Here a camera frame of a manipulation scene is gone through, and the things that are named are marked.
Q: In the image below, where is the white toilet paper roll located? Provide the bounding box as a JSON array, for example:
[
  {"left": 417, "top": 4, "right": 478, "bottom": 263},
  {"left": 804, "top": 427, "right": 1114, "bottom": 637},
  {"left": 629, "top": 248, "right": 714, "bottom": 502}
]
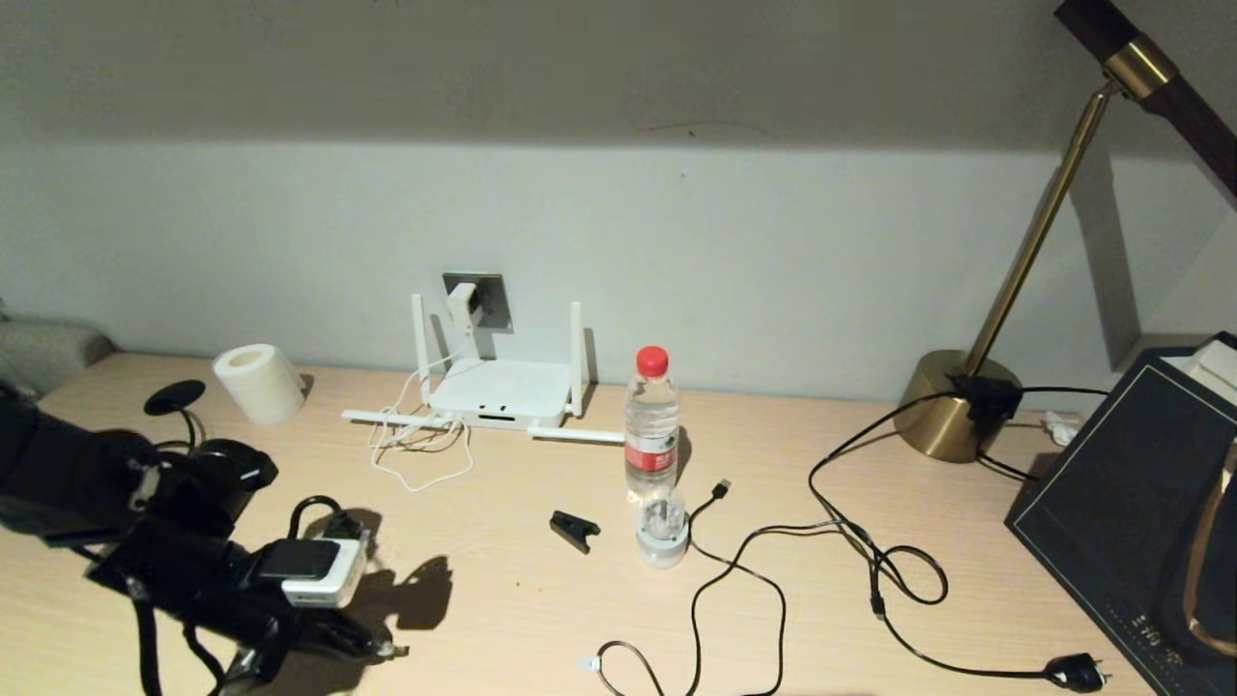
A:
[{"left": 213, "top": 343, "right": 306, "bottom": 426}]

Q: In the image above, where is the white power adapter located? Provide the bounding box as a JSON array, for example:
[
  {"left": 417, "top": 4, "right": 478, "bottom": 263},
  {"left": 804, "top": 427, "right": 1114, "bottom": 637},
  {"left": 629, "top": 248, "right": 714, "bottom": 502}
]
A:
[{"left": 446, "top": 282, "right": 482, "bottom": 335}]

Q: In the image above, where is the black lamp power cord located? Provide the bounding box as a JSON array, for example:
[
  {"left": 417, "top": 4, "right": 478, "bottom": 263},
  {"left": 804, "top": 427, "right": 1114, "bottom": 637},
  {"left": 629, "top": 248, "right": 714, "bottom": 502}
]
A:
[{"left": 810, "top": 375, "right": 1112, "bottom": 695}]

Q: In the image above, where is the large black flat box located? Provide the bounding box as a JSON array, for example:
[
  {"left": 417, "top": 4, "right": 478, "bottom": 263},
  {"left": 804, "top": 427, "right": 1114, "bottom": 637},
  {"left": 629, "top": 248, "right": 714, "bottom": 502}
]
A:
[{"left": 1005, "top": 333, "right": 1237, "bottom": 696}]

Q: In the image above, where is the brass desk lamp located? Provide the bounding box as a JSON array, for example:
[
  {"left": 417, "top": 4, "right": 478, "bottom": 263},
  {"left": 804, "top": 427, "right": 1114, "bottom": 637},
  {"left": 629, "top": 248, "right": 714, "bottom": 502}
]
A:
[{"left": 894, "top": 0, "right": 1237, "bottom": 465}]

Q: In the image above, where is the black oval desk grommet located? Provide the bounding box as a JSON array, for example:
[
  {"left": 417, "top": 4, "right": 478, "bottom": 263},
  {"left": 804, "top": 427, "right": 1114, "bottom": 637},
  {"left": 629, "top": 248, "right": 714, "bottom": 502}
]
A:
[{"left": 145, "top": 380, "right": 207, "bottom": 417}]

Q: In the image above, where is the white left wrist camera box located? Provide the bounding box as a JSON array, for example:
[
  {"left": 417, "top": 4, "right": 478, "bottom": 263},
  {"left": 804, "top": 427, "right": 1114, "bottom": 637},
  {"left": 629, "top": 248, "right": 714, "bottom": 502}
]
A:
[{"left": 256, "top": 535, "right": 370, "bottom": 610}]

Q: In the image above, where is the white router with antennas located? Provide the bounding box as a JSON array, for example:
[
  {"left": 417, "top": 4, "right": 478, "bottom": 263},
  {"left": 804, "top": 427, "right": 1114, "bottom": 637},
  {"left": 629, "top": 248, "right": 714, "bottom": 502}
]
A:
[{"left": 343, "top": 295, "right": 627, "bottom": 446}]

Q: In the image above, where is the small black plastic clip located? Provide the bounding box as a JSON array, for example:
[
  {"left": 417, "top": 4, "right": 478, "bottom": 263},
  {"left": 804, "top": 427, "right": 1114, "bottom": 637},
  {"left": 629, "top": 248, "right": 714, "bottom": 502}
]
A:
[{"left": 548, "top": 510, "right": 601, "bottom": 555}]

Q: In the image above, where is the brown leather bag handle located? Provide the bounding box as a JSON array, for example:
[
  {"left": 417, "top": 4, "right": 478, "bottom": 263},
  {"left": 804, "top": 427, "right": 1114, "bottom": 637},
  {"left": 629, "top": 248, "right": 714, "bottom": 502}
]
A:
[{"left": 1181, "top": 464, "right": 1237, "bottom": 658}]

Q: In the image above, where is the clear bottle with red cap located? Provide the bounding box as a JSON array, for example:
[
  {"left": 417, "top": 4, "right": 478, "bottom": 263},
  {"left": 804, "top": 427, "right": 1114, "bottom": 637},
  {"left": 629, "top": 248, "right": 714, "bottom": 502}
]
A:
[{"left": 623, "top": 346, "right": 680, "bottom": 504}]

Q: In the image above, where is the white tissue box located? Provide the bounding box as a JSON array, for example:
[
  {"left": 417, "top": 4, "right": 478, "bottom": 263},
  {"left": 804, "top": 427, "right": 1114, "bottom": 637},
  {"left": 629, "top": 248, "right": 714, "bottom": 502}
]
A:
[{"left": 1160, "top": 338, "right": 1237, "bottom": 407}]

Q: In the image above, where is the thin black USB cable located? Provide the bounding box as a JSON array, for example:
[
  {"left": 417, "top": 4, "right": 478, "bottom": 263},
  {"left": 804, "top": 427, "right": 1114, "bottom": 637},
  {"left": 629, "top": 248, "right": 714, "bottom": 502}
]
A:
[{"left": 580, "top": 480, "right": 789, "bottom": 696}]

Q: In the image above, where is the grey pillow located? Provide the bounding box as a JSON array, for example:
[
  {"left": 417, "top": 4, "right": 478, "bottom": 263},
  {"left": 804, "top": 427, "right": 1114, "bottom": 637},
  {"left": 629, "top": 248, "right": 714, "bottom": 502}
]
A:
[{"left": 0, "top": 314, "right": 115, "bottom": 392}]

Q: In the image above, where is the white power cable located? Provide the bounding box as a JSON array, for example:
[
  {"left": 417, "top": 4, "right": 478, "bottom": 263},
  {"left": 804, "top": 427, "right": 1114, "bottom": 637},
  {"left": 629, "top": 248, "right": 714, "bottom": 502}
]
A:
[{"left": 367, "top": 329, "right": 476, "bottom": 494}]

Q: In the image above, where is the black ethernet cable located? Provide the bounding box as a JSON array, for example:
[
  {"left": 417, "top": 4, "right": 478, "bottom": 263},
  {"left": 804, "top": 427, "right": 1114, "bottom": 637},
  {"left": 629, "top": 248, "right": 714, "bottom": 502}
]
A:
[{"left": 150, "top": 411, "right": 409, "bottom": 663}]

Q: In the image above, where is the grey wall socket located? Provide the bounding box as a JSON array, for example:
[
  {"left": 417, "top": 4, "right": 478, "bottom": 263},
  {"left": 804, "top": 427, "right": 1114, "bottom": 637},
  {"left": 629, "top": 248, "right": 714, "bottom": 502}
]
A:
[{"left": 443, "top": 273, "right": 511, "bottom": 333}]

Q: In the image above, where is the small white round device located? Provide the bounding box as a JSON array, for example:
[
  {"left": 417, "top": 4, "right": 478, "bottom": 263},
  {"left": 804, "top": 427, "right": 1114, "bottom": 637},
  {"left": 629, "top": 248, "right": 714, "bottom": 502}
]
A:
[{"left": 635, "top": 486, "right": 690, "bottom": 569}]

